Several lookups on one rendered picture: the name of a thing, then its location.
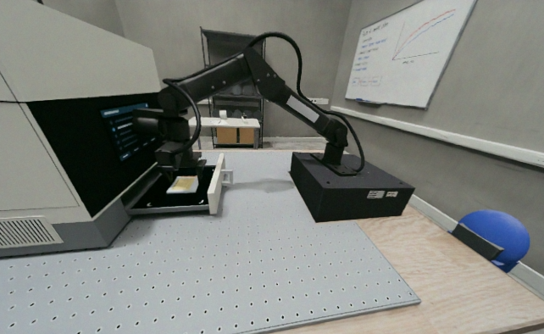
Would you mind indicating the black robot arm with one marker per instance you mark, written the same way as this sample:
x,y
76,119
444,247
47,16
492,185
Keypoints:
x,y
150,122

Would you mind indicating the grey lab imager with drawer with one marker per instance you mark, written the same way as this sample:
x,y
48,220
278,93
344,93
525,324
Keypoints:
x,y
68,151

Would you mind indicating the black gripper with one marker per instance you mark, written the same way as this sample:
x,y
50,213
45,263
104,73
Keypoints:
x,y
192,163

